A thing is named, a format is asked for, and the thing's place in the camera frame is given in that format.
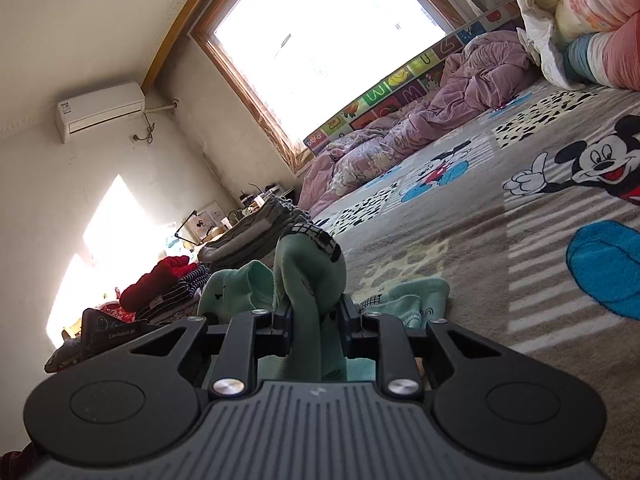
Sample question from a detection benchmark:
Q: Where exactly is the window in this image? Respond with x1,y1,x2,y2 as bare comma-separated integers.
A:
190,0,506,166

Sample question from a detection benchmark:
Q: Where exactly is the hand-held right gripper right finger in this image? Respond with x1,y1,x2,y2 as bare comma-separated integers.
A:
340,295,505,398

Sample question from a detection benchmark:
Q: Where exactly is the white air conditioner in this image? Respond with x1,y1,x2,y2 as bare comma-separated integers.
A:
55,81,147,145

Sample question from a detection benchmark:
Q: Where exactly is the stack of colourful folded clothes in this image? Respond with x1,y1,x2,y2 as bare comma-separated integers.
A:
44,255,212,373

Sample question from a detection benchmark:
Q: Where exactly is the cartoon mouse printed blanket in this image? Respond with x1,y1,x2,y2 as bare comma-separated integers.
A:
295,77,640,480

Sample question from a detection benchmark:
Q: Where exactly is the mint lion print garment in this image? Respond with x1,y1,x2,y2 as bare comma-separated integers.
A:
197,222,451,383

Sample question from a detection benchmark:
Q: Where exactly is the colourful alphabet foam panel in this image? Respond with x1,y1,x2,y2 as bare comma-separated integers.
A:
302,2,523,156

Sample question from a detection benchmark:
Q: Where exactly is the purple quilt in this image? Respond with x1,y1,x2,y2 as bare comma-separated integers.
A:
297,30,543,211

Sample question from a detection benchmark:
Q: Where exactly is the stack of grey folded clothes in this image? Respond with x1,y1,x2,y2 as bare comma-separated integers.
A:
197,195,313,266

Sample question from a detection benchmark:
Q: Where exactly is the cluttered desk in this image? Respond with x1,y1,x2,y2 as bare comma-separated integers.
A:
200,182,297,241

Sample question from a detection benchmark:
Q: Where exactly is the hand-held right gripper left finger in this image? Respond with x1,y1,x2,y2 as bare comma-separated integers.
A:
132,306,294,397

